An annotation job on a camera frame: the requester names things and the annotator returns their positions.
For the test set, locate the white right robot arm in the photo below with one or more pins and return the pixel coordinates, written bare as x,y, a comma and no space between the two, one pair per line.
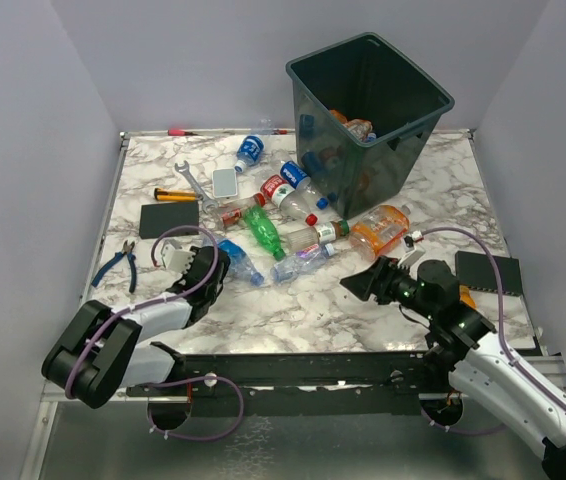
469,351

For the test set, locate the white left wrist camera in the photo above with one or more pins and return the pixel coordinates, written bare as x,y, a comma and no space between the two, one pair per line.
174,257

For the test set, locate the orange juice bottle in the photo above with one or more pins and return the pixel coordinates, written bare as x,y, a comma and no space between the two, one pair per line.
465,297

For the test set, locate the red screwdriver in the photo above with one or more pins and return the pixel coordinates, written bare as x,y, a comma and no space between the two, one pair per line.
180,133

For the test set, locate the red label water bottle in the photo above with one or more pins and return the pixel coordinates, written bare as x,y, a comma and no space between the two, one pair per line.
286,199

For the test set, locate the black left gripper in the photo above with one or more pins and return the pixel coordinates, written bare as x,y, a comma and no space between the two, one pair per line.
197,251

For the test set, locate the blue label bottle far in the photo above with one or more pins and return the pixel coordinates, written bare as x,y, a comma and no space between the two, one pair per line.
248,153

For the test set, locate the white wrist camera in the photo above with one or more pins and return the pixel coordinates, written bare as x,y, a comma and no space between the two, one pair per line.
174,257
413,251

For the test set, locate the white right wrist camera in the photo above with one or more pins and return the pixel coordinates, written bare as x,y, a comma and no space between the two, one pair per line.
413,251

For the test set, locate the large orange label bottle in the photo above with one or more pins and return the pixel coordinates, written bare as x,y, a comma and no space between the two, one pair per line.
379,231

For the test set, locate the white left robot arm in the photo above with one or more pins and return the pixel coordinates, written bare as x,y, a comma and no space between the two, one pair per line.
99,352

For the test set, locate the black flat box left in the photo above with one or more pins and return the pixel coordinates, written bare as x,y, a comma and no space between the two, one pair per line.
155,219

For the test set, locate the blue label crushed bottle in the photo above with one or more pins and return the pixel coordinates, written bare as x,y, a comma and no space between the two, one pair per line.
241,267

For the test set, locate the crushed orange label bottle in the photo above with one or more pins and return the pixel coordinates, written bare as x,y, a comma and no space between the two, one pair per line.
339,116

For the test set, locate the green plastic bottle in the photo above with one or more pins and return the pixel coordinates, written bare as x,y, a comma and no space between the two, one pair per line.
264,231

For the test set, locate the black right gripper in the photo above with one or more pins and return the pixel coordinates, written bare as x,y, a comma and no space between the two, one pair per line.
376,279

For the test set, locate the green cap tea bottle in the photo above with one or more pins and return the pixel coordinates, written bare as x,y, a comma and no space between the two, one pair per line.
318,234

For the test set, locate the black network switch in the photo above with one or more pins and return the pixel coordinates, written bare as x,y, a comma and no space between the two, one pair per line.
475,271

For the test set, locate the dark green plastic bin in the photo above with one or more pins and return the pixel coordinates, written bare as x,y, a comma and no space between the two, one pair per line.
363,113

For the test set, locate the blue handled pliers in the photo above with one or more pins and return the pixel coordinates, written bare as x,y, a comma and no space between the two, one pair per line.
127,251

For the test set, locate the pepsi bottle beside bin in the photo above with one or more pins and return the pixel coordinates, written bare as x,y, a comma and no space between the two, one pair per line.
303,184

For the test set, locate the white grey power bank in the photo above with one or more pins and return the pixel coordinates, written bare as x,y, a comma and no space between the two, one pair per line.
224,183

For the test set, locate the silver wrench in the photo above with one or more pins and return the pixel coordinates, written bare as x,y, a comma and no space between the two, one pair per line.
208,204

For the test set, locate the yellow utility knife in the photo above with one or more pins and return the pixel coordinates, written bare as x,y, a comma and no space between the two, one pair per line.
162,195

